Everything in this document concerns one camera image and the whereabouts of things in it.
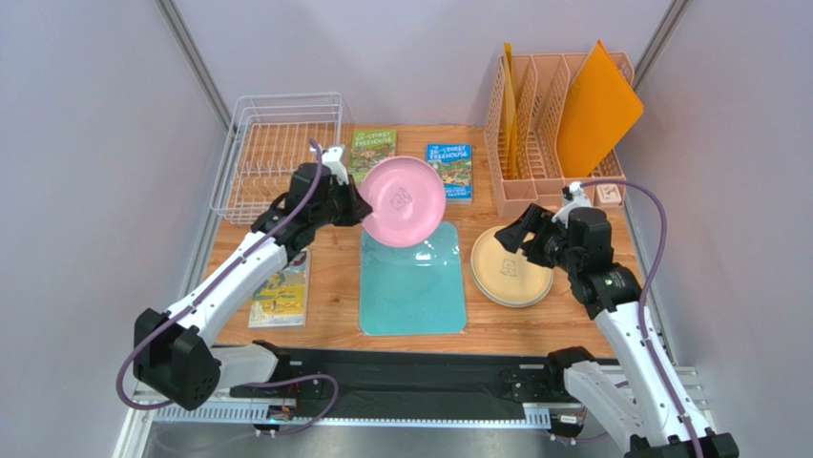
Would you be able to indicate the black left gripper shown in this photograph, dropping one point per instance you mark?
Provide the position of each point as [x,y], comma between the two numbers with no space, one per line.
[358,208]

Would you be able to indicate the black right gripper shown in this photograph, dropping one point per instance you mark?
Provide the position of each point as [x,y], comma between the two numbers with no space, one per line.
[533,235]

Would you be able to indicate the pink plate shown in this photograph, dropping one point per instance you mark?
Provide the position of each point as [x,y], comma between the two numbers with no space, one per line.
[408,201]

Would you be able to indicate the tan plate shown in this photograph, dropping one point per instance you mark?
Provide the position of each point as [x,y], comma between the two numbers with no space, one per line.
[491,264]

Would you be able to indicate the blue plate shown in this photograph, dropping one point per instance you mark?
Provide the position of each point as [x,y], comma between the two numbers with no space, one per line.
[516,296]

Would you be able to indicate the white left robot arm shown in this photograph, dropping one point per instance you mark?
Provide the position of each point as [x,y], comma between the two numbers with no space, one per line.
[175,352]

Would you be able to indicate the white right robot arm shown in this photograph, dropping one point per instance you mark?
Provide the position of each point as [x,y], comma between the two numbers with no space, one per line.
[658,419]

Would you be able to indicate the green 65-Storey Treehouse book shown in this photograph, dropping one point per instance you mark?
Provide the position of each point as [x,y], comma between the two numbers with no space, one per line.
[368,149]

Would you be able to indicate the pink plastic desk organizer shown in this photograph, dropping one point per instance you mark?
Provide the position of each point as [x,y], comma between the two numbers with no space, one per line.
[541,82]

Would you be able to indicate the blue 26-Storey Treehouse book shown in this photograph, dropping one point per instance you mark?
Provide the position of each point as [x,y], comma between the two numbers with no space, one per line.
[453,164]

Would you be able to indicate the teal cutting board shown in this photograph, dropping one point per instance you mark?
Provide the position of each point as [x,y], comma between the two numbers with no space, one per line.
[418,290]

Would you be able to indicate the Brideshead Revisited paperback book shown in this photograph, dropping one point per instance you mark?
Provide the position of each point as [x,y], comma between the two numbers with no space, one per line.
[281,301]

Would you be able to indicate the thin orange folder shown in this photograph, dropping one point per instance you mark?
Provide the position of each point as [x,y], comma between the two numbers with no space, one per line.
[509,113]

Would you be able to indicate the black base mat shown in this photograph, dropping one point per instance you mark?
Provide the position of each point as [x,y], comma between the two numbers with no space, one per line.
[412,386]

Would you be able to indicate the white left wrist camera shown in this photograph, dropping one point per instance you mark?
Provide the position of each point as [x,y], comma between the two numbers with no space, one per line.
[332,158]

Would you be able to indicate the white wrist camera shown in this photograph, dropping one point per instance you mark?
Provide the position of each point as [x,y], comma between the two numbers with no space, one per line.
[573,197]
[332,158]

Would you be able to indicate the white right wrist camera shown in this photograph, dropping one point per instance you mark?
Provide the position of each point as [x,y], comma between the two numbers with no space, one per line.
[573,197]

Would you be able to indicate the white wire dish rack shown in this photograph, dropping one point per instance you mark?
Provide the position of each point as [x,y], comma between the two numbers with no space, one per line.
[267,140]

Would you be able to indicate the aluminium frame rail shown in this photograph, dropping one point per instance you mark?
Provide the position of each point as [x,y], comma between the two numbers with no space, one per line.
[226,426]

